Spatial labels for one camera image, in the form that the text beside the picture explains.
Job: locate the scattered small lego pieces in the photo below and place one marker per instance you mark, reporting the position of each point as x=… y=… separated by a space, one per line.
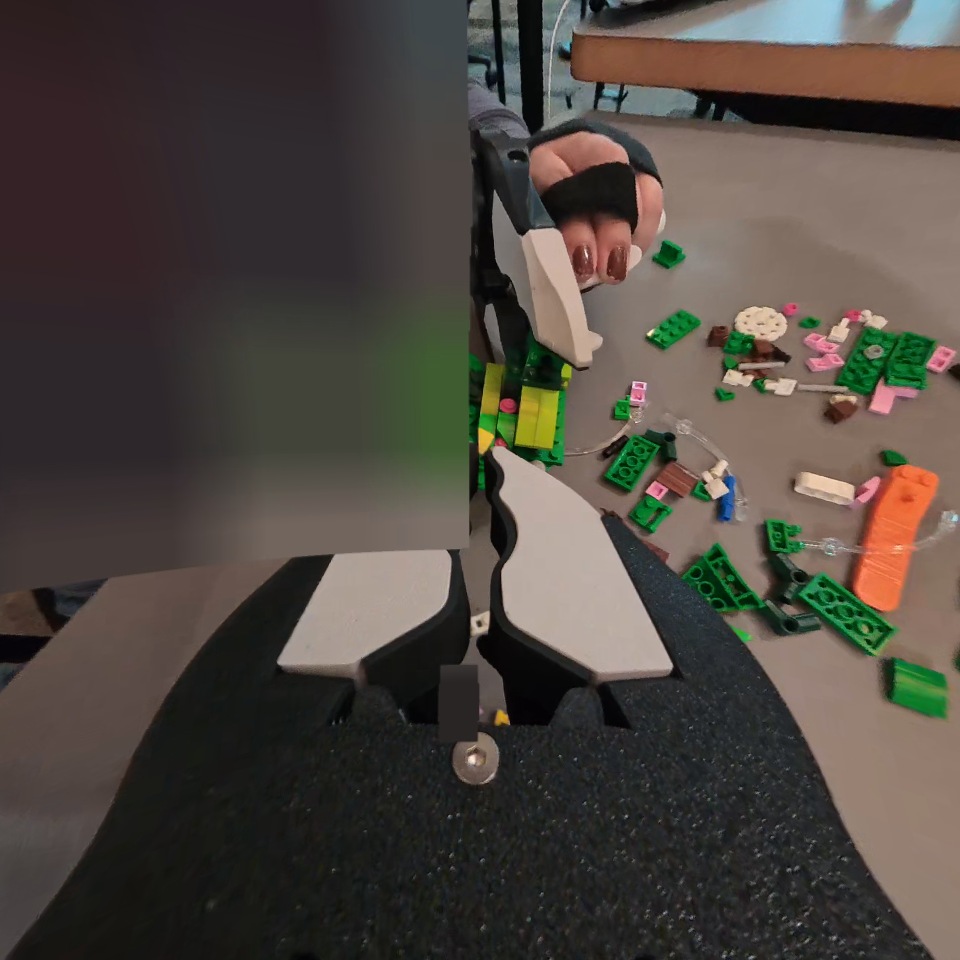
x=720 y=577

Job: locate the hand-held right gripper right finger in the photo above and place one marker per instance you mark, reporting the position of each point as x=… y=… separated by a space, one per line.
x=570 y=592

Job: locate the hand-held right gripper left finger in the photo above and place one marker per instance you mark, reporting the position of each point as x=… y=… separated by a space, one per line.
x=367 y=607

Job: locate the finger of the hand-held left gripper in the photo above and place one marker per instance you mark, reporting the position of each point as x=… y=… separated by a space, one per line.
x=551 y=292
x=506 y=255

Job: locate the green lego plate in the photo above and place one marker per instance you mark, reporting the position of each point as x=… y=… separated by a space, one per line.
x=631 y=461
x=847 y=613
x=675 y=328

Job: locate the clear curved lego rod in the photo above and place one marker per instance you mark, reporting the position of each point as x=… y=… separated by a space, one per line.
x=829 y=546
x=592 y=450
x=686 y=427

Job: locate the green lego slope brick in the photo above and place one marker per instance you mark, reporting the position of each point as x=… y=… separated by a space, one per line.
x=915 y=686

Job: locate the person's left hand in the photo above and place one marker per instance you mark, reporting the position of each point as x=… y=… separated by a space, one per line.
x=577 y=161

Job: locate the white lego arch brick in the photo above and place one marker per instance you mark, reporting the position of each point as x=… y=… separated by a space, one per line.
x=825 y=486

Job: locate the orange brick separator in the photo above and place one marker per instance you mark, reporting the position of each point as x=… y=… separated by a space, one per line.
x=892 y=540

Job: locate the wood-edged table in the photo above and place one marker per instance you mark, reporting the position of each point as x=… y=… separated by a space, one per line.
x=750 y=45

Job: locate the white round lego plate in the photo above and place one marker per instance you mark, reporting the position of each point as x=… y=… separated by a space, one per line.
x=761 y=321

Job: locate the black table leg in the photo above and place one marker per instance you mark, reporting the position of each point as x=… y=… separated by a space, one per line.
x=529 y=60

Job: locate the green lego build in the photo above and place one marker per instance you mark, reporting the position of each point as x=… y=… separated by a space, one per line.
x=525 y=420

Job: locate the small green lego slope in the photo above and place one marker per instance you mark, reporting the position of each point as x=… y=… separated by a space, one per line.
x=667 y=255

